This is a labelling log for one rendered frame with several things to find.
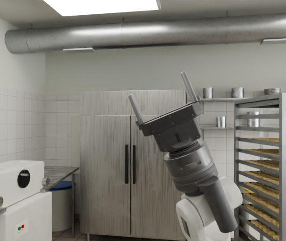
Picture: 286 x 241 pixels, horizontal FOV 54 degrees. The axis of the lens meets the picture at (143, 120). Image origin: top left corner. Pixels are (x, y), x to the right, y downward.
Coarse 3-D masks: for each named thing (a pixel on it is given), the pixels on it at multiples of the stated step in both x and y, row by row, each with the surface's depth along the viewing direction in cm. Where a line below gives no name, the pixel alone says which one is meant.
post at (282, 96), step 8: (280, 96) 169; (280, 104) 169; (280, 112) 169; (280, 120) 169; (280, 128) 169; (280, 136) 169; (280, 144) 169; (280, 152) 169; (280, 160) 169; (280, 168) 169; (280, 176) 169; (280, 184) 169; (280, 192) 169; (280, 200) 169; (280, 208) 169; (280, 216) 169; (280, 224) 169; (280, 232) 169; (280, 240) 168
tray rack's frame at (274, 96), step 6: (264, 96) 185; (270, 96) 179; (276, 96) 172; (234, 102) 229; (240, 102) 219; (246, 102) 210; (252, 102) 230; (234, 108) 229; (234, 114) 229; (234, 120) 229; (234, 126) 229; (234, 132) 229; (234, 138) 229; (234, 144) 229; (234, 150) 229; (234, 156) 229; (234, 162) 229; (234, 168) 229; (234, 174) 229; (234, 180) 229; (234, 210) 229; (234, 216) 229; (234, 234) 229; (234, 240) 229
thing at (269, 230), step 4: (252, 220) 215; (256, 220) 215; (256, 224) 207; (260, 224) 207; (264, 224) 208; (260, 228) 202; (264, 228) 199; (268, 228) 203; (268, 232) 192; (272, 232) 192; (276, 232) 193; (272, 236) 190; (276, 236) 185; (276, 240) 184
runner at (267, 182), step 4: (240, 172) 225; (244, 172) 219; (248, 176) 212; (252, 176) 207; (256, 180) 201; (260, 180) 196; (264, 180) 191; (268, 184) 186; (272, 184) 182; (276, 184) 177; (276, 188) 177
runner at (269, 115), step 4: (240, 116) 225; (244, 116) 218; (248, 116) 213; (252, 116) 207; (256, 116) 201; (260, 116) 196; (264, 116) 191; (268, 116) 186; (272, 116) 182; (276, 116) 177
